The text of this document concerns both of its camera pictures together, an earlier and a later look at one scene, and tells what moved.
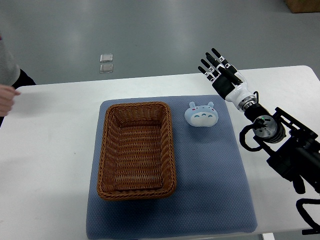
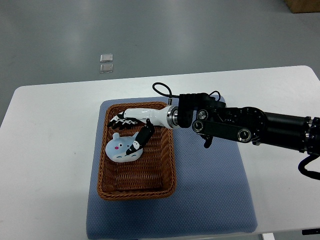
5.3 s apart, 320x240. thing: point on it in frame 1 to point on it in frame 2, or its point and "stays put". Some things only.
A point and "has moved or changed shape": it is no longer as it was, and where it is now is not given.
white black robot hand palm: [237, 94] to [166, 116]
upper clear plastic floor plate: [106, 58] stays put
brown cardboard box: [303, 6] stays put
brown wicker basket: [137, 158] stays put
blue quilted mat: [210, 195] stays put
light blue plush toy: [201, 116] has moved or changed shape
